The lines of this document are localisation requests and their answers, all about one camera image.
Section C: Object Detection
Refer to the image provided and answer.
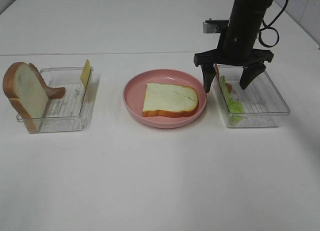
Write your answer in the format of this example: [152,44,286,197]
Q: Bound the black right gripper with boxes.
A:
[194,26,274,93]

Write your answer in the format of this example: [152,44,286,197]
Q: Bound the bacon strip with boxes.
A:
[28,63,66,100]
[214,63,232,94]

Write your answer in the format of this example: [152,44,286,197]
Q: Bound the green lettuce leaf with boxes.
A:
[219,76,244,126]

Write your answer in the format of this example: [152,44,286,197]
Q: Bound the bread slice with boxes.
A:
[142,83,199,118]
[2,62,49,133]

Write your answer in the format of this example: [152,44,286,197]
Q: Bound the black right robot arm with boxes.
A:
[193,0,288,93]

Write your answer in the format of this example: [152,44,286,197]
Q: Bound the clear right plastic tray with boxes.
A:
[212,64,290,128]

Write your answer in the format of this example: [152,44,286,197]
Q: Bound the clear plastic tray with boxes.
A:
[16,66,95,135]
[212,64,290,128]

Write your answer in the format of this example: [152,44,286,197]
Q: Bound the pink round plate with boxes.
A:
[123,69,207,129]

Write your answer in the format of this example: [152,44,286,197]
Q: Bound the yellow cheese slice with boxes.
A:
[80,59,91,88]

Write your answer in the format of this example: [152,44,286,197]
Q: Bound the clear left plastic tray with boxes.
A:
[16,66,95,135]

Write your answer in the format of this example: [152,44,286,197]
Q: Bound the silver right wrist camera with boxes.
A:
[202,18,229,34]

